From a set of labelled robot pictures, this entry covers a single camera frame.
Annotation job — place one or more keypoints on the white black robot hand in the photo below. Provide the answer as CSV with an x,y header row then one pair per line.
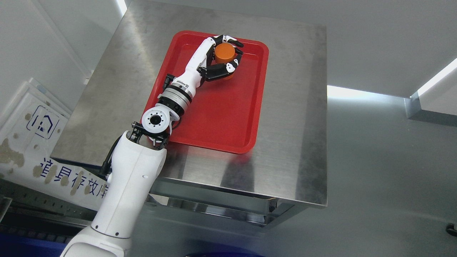
x,y
202,67

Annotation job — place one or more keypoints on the orange cylindrical capacitor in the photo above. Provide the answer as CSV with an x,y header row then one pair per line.
x,y
224,53

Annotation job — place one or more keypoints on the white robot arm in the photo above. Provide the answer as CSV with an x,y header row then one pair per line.
x,y
136,159

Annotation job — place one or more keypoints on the red plastic tray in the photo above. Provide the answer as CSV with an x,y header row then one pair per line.
x,y
224,114

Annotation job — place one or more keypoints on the white printed sign board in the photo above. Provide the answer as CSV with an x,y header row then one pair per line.
x,y
30,128

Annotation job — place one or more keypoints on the steel frame table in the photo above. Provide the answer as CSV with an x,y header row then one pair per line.
x,y
253,147

